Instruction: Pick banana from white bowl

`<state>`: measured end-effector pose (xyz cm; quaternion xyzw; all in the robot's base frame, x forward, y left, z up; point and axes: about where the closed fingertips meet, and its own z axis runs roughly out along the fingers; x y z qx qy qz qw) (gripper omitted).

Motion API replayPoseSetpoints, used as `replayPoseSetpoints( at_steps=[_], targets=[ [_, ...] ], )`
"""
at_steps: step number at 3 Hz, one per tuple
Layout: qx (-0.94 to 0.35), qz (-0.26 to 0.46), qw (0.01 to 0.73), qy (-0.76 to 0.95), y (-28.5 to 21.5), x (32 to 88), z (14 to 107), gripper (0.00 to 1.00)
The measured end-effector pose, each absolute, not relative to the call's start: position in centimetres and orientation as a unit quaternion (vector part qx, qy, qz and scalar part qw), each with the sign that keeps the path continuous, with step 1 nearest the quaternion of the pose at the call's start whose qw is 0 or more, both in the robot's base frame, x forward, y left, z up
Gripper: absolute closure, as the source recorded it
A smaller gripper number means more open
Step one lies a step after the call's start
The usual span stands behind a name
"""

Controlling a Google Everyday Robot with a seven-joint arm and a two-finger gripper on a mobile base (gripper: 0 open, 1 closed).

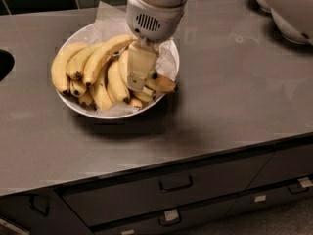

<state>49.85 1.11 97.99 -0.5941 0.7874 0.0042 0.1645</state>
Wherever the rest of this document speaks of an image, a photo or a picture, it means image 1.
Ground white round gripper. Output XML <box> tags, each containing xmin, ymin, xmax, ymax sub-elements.
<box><xmin>126</xmin><ymin>0</ymin><xmax>185</xmax><ymax>91</ymax></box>

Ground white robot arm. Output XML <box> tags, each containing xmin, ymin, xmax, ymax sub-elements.
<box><xmin>126</xmin><ymin>0</ymin><xmax>313</xmax><ymax>46</ymax></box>

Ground long top yellow banana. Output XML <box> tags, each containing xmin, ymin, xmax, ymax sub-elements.
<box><xmin>82</xmin><ymin>34</ymin><xmax>135</xmax><ymax>87</ymax></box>

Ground small bottom right banana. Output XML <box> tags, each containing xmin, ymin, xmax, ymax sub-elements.
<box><xmin>129</xmin><ymin>91</ymin><xmax>156</xmax><ymax>109</ymax></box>

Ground white ceramic bowl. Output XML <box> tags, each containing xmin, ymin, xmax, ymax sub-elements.
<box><xmin>59</xmin><ymin>23</ymin><xmax>180</xmax><ymax>119</ymax></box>

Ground small bottom left banana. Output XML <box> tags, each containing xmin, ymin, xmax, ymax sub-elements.
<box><xmin>78</xmin><ymin>91</ymin><xmax>93</xmax><ymax>107</ymax></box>

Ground short small yellow banana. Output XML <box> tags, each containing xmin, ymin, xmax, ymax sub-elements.
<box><xmin>70</xmin><ymin>80</ymin><xmax>87</xmax><ymax>98</ymax></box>

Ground small white bowl behind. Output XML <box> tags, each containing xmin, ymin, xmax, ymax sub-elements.
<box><xmin>256</xmin><ymin>0</ymin><xmax>271</xmax><ymax>13</ymax></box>

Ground large white bowl top right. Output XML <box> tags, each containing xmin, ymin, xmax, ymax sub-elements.
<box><xmin>271</xmin><ymin>8</ymin><xmax>313</xmax><ymax>45</ymax></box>

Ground white paper liner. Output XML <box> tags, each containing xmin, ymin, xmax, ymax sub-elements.
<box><xmin>94</xmin><ymin>2</ymin><xmax>179</xmax><ymax>119</ymax></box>

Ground upper dark drawer front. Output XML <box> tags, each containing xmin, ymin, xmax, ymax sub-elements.
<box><xmin>62</xmin><ymin>154</ymin><xmax>270</xmax><ymax>227</ymax></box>

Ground dark drawer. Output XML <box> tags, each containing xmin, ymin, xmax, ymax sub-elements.
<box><xmin>62</xmin><ymin>154</ymin><xmax>270</xmax><ymax>227</ymax></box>
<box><xmin>248</xmin><ymin>144</ymin><xmax>313</xmax><ymax>189</ymax></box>
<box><xmin>94</xmin><ymin>198</ymin><xmax>237</xmax><ymax>235</ymax></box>

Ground lower dark drawer front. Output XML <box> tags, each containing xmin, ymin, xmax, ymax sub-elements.
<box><xmin>94</xmin><ymin>198</ymin><xmax>237</xmax><ymax>235</ymax></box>

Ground left dark cabinet door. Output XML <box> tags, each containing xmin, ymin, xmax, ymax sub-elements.
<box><xmin>0</xmin><ymin>191</ymin><xmax>93</xmax><ymax>235</ymax></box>

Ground right dark drawer front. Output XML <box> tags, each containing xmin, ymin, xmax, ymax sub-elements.
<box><xmin>248</xmin><ymin>144</ymin><xmax>313</xmax><ymax>189</ymax></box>

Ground black drawer handle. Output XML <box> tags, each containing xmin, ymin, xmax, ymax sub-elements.
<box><xmin>158</xmin><ymin>175</ymin><xmax>194</xmax><ymax>193</ymax></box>

